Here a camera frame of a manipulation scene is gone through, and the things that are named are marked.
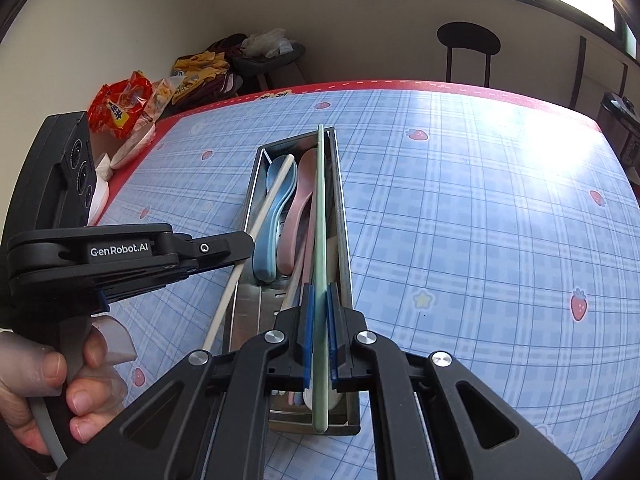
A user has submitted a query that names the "cream plastic spoon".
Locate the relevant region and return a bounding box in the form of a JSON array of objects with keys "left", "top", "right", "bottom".
[{"left": 303, "top": 388, "right": 343, "bottom": 411}]

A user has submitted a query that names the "white plastic bag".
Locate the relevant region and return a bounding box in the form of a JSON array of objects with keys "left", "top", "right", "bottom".
[{"left": 241, "top": 28, "right": 294, "bottom": 58}]

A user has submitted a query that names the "pink plastic spoon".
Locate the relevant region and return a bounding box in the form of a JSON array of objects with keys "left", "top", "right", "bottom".
[{"left": 277, "top": 148, "right": 317, "bottom": 275}]

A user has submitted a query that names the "person's left hand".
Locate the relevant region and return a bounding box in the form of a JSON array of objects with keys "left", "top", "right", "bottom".
[{"left": 1, "top": 315, "right": 137, "bottom": 456}]

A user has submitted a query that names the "red snack bag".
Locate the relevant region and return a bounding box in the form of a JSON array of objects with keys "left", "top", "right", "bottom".
[{"left": 88, "top": 70, "right": 153, "bottom": 140}]

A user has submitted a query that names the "blue plastic spoon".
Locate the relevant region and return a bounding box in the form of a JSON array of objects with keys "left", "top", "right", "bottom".
[{"left": 253, "top": 162, "right": 297, "bottom": 284}]

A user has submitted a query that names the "pink chopstick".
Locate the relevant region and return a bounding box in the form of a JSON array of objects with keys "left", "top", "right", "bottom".
[{"left": 300, "top": 195, "right": 317, "bottom": 287}]

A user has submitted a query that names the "yellow snack bags pile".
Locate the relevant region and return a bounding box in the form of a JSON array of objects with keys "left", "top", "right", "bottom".
[{"left": 169, "top": 34, "right": 247, "bottom": 113}]

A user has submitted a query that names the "light green chopstick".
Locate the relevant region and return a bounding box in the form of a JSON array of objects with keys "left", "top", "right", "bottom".
[{"left": 312, "top": 124, "right": 330, "bottom": 434}]

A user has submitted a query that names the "beige grey chopstick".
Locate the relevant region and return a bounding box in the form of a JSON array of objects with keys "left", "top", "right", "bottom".
[{"left": 200, "top": 155, "right": 295, "bottom": 354}]

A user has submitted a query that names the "stainless steel utensil tray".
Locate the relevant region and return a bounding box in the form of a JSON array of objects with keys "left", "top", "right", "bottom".
[{"left": 221, "top": 126, "right": 362, "bottom": 437}]

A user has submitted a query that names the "blue plaid tablecloth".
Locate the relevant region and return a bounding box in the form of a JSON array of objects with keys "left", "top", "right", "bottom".
[{"left": 102, "top": 81, "right": 639, "bottom": 479}]

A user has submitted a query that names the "clear snack packet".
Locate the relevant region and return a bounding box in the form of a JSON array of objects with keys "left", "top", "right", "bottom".
[{"left": 96, "top": 76, "right": 183, "bottom": 181}]

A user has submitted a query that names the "black round stool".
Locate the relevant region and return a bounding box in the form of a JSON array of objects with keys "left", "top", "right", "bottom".
[{"left": 436, "top": 22, "right": 501, "bottom": 88}]

